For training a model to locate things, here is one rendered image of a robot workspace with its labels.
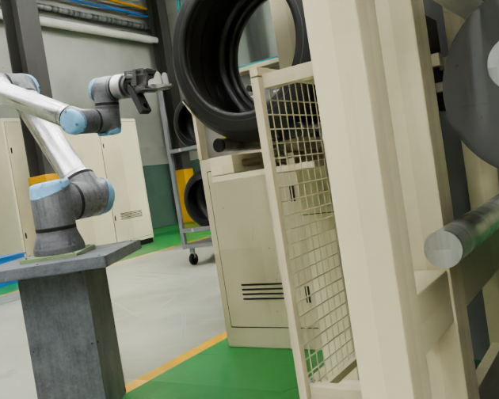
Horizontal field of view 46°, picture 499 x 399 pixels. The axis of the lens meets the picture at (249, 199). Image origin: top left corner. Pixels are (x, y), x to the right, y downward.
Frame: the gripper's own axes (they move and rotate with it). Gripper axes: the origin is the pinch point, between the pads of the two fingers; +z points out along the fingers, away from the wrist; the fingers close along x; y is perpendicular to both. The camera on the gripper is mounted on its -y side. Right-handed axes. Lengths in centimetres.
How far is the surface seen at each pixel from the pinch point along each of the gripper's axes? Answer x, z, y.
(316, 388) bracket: -58, 83, -70
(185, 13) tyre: -12.2, 18.7, 20.5
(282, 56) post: 27.0, 30.6, 9.2
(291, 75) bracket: -58, 80, -8
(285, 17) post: 27.0, 32.6, 22.5
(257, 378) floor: 25, 14, -113
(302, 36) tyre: -12, 59, 8
